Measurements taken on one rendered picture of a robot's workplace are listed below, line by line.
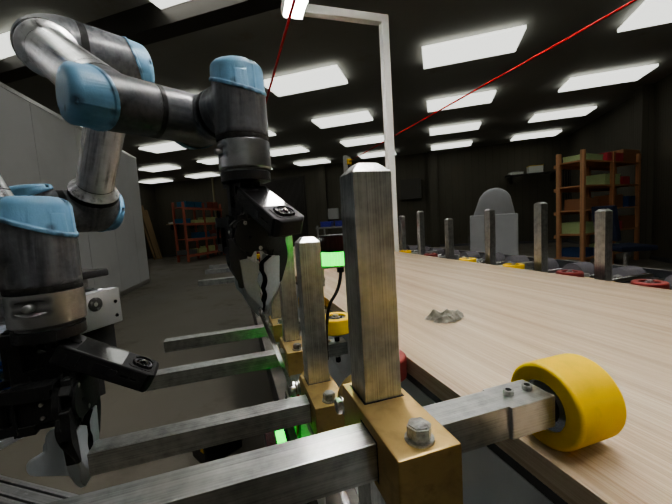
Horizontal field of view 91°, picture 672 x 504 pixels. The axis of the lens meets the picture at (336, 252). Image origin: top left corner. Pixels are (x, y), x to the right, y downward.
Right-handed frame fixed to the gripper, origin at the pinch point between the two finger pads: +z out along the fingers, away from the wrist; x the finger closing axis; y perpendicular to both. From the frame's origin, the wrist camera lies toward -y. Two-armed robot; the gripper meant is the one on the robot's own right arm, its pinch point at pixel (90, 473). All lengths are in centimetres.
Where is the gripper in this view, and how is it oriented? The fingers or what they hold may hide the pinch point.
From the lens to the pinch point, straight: 60.5
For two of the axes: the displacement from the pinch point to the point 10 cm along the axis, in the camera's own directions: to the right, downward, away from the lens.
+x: 3.0, 0.7, -9.5
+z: 0.6, 9.9, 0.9
